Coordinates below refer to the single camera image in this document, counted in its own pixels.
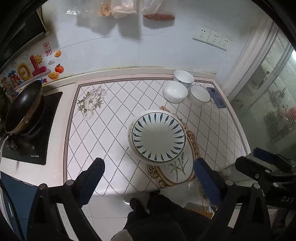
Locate white plate pink blossoms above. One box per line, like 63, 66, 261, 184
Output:
126, 110, 188, 165

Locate white plate blue leaf rim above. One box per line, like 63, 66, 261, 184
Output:
131, 111, 187, 162

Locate plain white bowl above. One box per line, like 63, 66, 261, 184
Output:
163, 80, 188, 103

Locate black gloved hand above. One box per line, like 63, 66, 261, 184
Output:
123, 191, 211, 240

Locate white plate green bamboo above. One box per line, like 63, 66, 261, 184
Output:
158, 140, 196, 186

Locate black induction cooktop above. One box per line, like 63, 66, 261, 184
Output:
3, 91, 63, 165

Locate glass sliding door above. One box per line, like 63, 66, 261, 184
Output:
229, 23, 295, 159

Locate patterned table mat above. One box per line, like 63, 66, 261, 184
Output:
64, 77, 250, 195

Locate blue smartphone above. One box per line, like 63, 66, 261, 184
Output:
206, 87, 227, 108

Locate black frying pan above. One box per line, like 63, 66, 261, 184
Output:
1, 80, 43, 157

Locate white bowl thin dark rim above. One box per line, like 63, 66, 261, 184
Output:
188, 85, 211, 107

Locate white bowl blue pattern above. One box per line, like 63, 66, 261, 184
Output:
174, 70, 195, 89

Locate hanging plastic food bags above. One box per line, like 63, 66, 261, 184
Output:
66, 0, 178, 21

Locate colourful wall sticker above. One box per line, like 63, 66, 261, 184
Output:
1, 42, 65, 100

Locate white triple wall socket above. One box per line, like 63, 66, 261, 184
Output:
192, 25, 232, 51

